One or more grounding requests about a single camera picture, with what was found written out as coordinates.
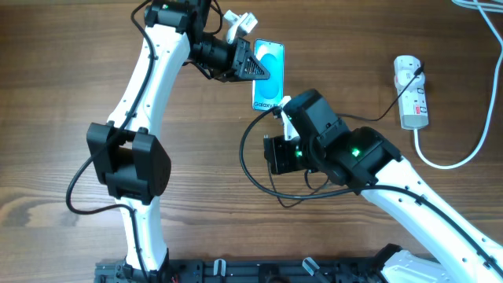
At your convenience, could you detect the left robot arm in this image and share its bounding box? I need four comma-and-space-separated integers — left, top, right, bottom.
86, 1, 270, 282

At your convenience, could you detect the white power strip cord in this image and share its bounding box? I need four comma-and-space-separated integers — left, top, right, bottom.
413, 0, 503, 171

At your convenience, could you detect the teal screen smartphone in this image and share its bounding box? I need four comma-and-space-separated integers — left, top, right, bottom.
251, 39, 285, 111

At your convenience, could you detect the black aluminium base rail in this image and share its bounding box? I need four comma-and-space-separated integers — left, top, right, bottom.
94, 258, 386, 283

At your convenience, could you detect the black USB charging cable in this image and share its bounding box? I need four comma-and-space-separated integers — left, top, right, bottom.
265, 61, 425, 209

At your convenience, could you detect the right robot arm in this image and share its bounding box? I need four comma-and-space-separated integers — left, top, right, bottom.
264, 90, 502, 282

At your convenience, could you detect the white charger plug adapter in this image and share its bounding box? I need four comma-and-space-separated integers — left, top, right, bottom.
395, 69, 425, 91

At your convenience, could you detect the white power strip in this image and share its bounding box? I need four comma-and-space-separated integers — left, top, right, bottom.
394, 55, 429, 130

